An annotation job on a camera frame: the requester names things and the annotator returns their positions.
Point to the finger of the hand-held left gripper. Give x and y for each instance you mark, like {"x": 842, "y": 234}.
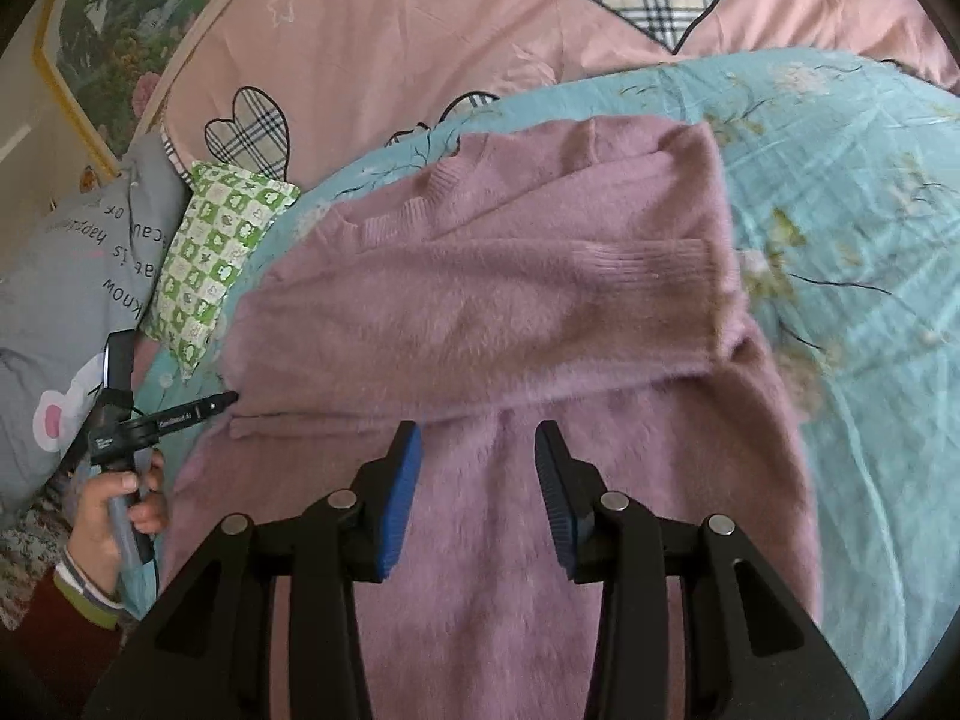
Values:
{"x": 206, "y": 406}

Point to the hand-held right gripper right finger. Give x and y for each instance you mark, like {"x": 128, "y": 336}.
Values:
{"x": 555, "y": 499}

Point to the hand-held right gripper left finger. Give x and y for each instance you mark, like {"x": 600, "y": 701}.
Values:
{"x": 401, "y": 499}

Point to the mauve fuzzy sweater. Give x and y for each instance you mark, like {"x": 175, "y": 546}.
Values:
{"x": 487, "y": 300}

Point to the person's left forearm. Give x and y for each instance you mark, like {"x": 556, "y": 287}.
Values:
{"x": 60, "y": 630}

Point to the person's left hand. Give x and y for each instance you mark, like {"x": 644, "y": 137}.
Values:
{"x": 94, "y": 525}

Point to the green checked pillow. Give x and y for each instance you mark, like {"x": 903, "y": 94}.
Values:
{"x": 214, "y": 255}

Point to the floral bed sheet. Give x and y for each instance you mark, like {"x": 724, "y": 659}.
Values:
{"x": 22, "y": 562}

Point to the grey printed pillow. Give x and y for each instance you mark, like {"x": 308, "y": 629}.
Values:
{"x": 67, "y": 277}

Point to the turquoise floral blanket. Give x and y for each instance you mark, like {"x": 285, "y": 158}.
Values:
{"x": 862, "y": 240}

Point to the pink duvet with plaid hearts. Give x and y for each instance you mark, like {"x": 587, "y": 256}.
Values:
{"x": 420, "y": 30}

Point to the wall poster with yellow frame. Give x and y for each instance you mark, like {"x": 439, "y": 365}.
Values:
{"x": 127, "y": 15}

